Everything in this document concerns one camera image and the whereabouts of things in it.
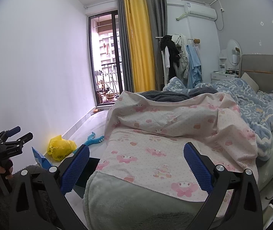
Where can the grey curtain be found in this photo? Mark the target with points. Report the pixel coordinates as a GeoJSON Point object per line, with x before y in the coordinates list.
{"type": "Point", "coordinates": [159, 16]}
{"type": "Point", "coordinates": [125, 52]}

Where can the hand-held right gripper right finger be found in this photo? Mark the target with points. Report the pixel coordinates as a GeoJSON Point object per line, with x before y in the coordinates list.
{"type": "Point", "coordinates": [198, 170]}

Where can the blue box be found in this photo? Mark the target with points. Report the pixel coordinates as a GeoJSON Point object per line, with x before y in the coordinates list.
{"type": "Point", "coordinates": [40, 159]}

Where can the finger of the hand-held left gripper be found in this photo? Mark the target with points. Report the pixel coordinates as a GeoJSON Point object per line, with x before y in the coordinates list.
{"type": "Point", "coordinates": [13, 130]}
{"type": "Point", "coordinates": [24, 138]}

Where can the clothes rack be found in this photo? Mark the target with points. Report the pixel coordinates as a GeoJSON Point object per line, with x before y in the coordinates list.
{"type": "Point", "coordinates": [158, 37]}

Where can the black garment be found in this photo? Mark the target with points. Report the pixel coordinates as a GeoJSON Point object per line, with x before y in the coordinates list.
{"type": "Point", "coordinates": [172, 55]}

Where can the white shirt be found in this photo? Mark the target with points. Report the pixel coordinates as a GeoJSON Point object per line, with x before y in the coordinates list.
{"type": "Point", "coordinates": [167, 57]}

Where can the pink printed sheet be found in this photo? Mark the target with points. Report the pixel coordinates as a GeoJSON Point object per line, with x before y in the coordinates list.
{"type": "Point", "coordinates": [162, 136]}

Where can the black framed balcony door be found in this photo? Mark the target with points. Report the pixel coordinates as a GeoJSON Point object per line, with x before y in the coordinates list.
{"type": "Point", "coordinates": [91, 64]}

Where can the round white mirror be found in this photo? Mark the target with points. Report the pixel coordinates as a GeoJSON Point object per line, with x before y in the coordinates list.
{"type": "Point", "coordinates": [232, 48]}

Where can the white air conditioner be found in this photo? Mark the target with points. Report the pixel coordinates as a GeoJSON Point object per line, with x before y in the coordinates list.
{"type": "Point", "coordinates": [200, 12]}

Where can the white dresser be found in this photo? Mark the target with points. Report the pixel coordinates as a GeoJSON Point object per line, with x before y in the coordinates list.
{"type": "Point", "coordinates": [219, 76]}

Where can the blue patterned blanket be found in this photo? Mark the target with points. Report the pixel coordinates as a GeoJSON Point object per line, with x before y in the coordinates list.
{"type": "Point", "coordinates": [253, 100]}

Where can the beige pillow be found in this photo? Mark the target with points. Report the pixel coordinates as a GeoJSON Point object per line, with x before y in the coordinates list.
{"type": "Point", "coordinates": [250, 81]}

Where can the white jacket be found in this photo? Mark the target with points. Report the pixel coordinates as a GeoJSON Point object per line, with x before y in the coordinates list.
{"type": "Point", "coordinates": [183, 60]}

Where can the yellow plastic bag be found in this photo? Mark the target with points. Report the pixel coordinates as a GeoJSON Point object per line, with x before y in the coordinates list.
{"type": "Point", "coordinates": [60, 147]}

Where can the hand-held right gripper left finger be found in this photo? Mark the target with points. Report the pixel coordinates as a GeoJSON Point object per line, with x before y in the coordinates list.
{"type": "Point", "coordinates": [76, 170]}

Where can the grey headboard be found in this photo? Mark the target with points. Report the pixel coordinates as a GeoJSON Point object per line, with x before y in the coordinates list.
{"type": "Point", "coordinates": [268, 67]}

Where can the yellow curtain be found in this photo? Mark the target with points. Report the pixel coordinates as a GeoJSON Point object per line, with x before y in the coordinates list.
{"type": "Point", "coordinates": [140, 45]}

